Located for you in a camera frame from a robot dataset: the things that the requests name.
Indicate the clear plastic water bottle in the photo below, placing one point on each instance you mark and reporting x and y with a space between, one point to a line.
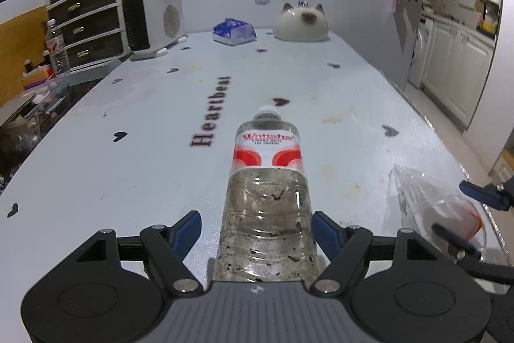
265 233

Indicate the clear plastic bag with red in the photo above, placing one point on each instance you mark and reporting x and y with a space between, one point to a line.
423 202

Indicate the white kitchen cabinets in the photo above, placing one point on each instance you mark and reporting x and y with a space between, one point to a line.
457 68

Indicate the white fan heater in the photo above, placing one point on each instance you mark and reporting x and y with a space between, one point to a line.
152 26

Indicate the blue white tissue pack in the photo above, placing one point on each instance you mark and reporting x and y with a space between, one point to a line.
233 32

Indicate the small upright plastic bottle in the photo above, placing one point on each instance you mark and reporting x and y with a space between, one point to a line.
55 45

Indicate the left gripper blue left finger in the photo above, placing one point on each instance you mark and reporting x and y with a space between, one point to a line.
166 247

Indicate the white cat shaped ornament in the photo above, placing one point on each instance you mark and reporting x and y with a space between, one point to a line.
301 24

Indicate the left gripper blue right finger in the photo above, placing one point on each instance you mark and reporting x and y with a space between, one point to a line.
346 249

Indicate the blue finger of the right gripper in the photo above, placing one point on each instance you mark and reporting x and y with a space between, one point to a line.
469 258
499 197

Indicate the white washing machine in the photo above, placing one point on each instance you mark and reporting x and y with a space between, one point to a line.
421 51

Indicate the white dark drawer unit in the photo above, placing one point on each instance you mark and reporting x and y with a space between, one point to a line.
94 30

